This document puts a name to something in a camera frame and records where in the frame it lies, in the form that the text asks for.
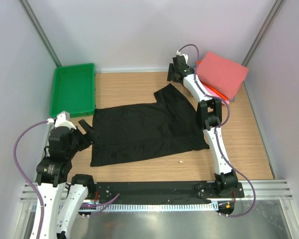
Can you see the green plastic bin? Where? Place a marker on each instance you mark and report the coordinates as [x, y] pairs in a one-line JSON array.
[[73, 90]]

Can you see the white slotted cable duct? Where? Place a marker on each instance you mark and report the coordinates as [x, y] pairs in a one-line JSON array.
[[113, 208]]

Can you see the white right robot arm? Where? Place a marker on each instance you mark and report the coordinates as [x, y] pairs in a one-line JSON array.
[[209, 119]]

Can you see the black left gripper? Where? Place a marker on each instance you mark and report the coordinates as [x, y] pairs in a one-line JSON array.
[[92, 135]]

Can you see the aluminium frame rail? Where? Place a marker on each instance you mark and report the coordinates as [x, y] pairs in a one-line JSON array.
[[265, 190]]

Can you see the folded orange t shirt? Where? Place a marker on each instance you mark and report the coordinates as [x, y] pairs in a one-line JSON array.
[[210, 88]]

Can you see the folded light pink t shirt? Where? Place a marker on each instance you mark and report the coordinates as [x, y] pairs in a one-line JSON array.
[[212, 94]]

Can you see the left aluminium corner post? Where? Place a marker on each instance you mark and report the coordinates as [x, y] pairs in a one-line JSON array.
[[40, 32]]

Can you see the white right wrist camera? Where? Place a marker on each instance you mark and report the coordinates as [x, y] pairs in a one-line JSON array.
[[178, 53]]

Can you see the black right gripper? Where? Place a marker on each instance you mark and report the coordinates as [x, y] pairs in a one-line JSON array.
[[170, 76]]

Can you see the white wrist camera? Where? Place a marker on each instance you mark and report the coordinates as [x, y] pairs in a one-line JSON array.
[[178, 53], [62, 119]]

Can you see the aluminium corner post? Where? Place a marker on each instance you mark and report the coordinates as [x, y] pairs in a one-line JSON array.
[[272, 14], [40, 32]]

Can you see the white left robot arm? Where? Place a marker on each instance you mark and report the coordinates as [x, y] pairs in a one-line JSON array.
[[51, 221]]

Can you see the right aluminium corner post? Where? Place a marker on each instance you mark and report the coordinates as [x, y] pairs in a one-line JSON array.
[[272, 14]]

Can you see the folded salmon pink t shirt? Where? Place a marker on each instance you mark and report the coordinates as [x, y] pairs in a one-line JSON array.
[[222, 74]]

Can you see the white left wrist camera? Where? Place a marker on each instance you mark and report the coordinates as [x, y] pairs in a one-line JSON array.
[[62, 119]]

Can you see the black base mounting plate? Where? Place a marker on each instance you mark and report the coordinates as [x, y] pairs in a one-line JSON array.
[[159, 192]]

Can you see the black t shirt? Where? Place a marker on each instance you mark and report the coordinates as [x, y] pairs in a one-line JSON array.
[[145, 131]]

